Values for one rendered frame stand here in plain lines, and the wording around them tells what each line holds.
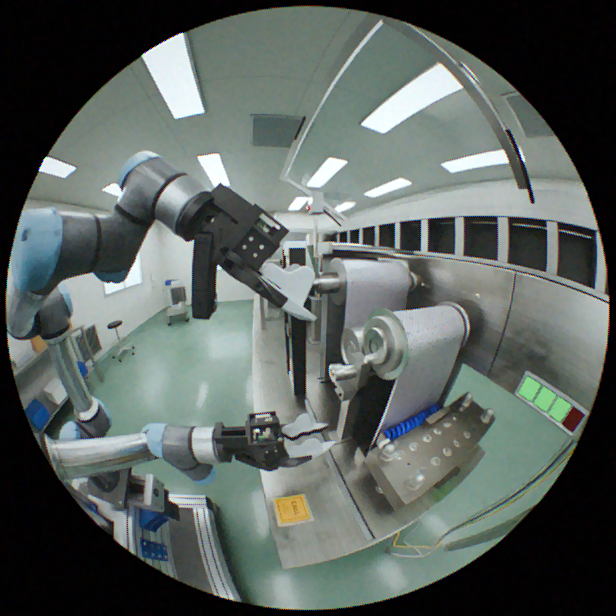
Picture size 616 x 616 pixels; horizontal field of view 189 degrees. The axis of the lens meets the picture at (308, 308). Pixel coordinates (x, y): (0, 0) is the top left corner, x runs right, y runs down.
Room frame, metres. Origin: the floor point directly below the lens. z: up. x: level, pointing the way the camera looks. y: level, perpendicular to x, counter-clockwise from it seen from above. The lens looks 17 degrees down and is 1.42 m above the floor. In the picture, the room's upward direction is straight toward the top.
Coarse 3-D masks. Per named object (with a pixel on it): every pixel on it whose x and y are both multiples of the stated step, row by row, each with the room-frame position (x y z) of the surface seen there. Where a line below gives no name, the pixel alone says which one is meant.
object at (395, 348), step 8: (376, 320) 0.32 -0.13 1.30; (384, 320) 0.30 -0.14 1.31; (368, 328) 0.34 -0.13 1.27; (384, 328) 0.29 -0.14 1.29; (392, 328) 0.28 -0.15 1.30; (392, 336) 0.27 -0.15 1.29; (392, 344) 0.26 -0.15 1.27; (392, 352) 0.26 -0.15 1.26; (400, 352) 0.25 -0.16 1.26; (392, 360) 0.26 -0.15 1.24; (376, 368) 0.29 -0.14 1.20; (384, 368) 0.27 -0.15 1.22; (392, 368) 0.25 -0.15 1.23
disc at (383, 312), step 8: (376, 312) 0.34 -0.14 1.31; (384, 312) 0.31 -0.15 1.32; (392, 312) 0.29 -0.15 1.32; (368, 320) 0.36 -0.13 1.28; (392, 320) 0.29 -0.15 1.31; (400, 328) 0.27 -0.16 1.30; (400, 336) 0.26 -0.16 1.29; (400, 344) 0.26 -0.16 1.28; (408, 352) 0.24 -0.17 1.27; (400, 360) 0.25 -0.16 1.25; (400, 368) 0.24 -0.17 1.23; (384, 376) 0.28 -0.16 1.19; (392, 376) 0.26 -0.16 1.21
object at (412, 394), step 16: (432, 368) 0.28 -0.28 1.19; (448, 368) 0.30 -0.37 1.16; (400, 384) 0.25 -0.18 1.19; (416, 384) 0.27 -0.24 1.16; (432, 384) 0.29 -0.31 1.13; (400, 400) 0.26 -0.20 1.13; (416, 400) 0.27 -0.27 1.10; (432, 400) 0.30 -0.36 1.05; (384, 416) 0.25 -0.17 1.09; (400, 416) 0.26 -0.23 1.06
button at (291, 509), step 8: (296, 496) 0.13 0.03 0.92; (280, 504) 0.10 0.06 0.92; (288, 504) 0.10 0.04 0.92; (296, 504) 0.10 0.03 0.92; (304, 504) 0.10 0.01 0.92; (280, 512) 0.08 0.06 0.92; (288, 512) 0.08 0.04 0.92; (296, 512) 0.08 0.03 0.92; (304, 512) 0.08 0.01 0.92; (280, 520) 0.06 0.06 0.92; (288, 520) 0.06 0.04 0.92; (296, 520) 0.06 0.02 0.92
